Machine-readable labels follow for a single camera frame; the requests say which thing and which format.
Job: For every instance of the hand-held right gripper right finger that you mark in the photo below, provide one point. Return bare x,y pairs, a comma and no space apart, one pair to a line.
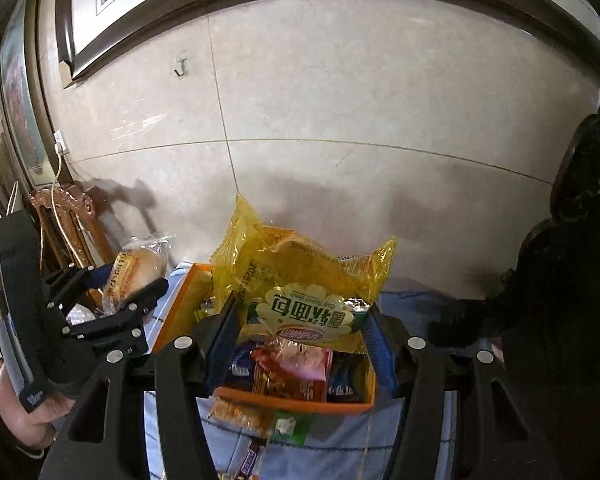
380,352

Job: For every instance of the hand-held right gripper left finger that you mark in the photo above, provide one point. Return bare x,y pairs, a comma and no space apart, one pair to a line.
224,342

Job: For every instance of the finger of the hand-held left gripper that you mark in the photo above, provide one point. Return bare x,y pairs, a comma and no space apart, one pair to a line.
72,282
130,305

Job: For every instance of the round bread packet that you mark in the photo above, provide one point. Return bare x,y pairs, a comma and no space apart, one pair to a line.
135,265

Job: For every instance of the orange cardboard box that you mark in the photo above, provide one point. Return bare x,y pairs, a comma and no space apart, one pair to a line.
290,402

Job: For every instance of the large yellow bread bag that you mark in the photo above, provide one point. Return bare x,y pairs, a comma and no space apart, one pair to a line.
290,270

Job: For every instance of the person's left hand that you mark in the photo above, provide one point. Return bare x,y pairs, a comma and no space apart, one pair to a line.
30,410

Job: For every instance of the dark blue snack packet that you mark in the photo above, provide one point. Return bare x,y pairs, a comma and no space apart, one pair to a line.
342,385
241,364

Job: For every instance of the white plastic bag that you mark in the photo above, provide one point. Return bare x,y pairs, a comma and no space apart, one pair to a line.
82,314

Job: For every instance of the red pink snack packet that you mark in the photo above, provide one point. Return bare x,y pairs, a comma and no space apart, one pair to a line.
290,367

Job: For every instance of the yellow chips packet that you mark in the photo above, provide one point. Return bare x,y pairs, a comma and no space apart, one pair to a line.
235,412

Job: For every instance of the carved brown wooden chair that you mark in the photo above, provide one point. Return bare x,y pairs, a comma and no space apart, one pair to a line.
75,200

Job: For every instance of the green snack packet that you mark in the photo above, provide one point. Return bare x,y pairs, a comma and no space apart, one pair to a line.
286,426

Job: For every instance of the light blue tablecloth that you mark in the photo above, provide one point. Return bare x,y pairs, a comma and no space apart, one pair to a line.
330,450

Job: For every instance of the purple candy bar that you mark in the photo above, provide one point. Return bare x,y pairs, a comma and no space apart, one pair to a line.
250,460

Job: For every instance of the dark carved wooden chair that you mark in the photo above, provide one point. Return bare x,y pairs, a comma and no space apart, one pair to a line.
570,310

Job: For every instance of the framed colourful painting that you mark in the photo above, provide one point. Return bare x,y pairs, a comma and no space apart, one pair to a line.
22,85

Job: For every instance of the white wall socket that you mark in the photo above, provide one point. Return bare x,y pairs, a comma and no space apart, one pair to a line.
61,142

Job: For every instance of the wall hook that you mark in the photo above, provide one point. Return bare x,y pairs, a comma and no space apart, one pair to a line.
181,65

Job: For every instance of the dark framed wall picture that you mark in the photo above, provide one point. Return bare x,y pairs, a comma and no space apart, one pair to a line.
87,10

